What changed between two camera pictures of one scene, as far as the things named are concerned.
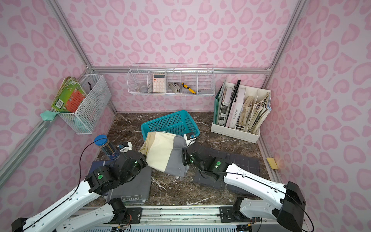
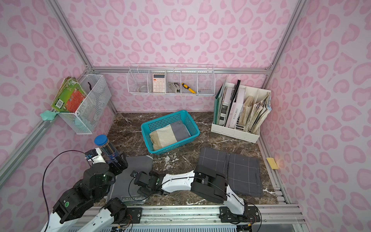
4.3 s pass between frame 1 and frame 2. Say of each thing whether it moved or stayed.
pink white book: stayed
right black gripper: moved
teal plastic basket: stayed
